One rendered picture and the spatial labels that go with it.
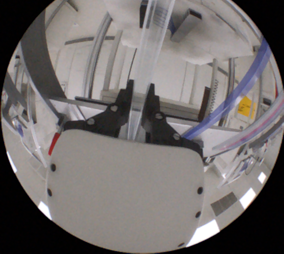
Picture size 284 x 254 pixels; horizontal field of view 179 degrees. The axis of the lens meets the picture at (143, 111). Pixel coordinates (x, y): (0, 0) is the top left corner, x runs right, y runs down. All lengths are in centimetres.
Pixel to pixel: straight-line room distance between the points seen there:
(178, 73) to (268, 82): 167
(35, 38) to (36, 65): 5
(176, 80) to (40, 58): 194
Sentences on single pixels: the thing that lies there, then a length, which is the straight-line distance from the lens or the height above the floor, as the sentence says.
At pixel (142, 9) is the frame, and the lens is 38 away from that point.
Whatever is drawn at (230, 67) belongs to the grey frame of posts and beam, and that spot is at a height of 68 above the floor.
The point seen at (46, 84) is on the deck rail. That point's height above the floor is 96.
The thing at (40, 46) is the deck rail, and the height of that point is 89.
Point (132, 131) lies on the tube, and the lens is 17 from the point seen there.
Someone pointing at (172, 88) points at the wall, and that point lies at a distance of 194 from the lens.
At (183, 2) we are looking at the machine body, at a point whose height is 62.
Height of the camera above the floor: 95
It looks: 13 degrees up
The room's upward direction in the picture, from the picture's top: 169 degrees counter-clockwise
